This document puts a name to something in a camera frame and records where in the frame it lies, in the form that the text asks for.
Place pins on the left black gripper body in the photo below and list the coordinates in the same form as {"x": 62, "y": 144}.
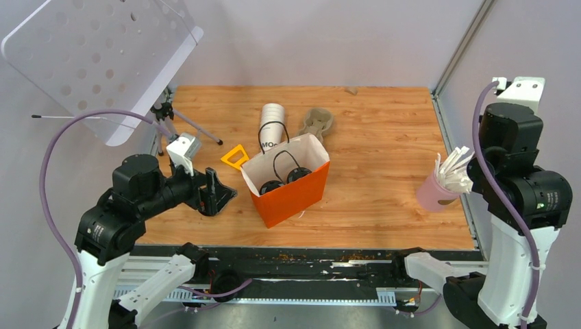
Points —
{"x": 194, "y": 195}

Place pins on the orange paper bag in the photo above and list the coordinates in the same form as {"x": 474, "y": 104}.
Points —
{"x": 275, "y": 164}

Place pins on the black coffee cup lid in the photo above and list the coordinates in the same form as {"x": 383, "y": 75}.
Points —
{"x": 297, "y": 173}

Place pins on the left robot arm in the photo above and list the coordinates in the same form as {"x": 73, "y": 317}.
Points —
{"x": 108, "y": 232}

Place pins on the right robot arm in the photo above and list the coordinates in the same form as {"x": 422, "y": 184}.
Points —
{"x": 529, "y": 206}

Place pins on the yellow plastic triangle holder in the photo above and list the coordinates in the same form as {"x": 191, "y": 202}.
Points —
{"x": 236, "y": 157}

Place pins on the stack of white paper cups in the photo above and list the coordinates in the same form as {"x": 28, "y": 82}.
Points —
{"x": 271, "y": 125}

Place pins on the stacked pulp cup carriers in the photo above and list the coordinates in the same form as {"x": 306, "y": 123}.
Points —
{"x": 318, "y": 122}

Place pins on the clear perforated acrylic panel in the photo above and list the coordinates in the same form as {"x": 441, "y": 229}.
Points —
{"x": 93, "y": 55}

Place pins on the small brown wood block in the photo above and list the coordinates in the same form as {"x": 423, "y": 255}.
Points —
{"x": 351, "y": 90}

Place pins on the pink cup of wrapped straws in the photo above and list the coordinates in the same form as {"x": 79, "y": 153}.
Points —
{"x": 447, "y": 181}

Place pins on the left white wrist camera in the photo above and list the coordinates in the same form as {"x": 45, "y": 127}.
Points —
{"x": 182, "y": 150}

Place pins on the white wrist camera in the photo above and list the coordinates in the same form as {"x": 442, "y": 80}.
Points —
{"x": 182, "y": 150}
{"x": 524, "y": 91}

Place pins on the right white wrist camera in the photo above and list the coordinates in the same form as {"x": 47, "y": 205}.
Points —
{"x": 524, "y": 91}

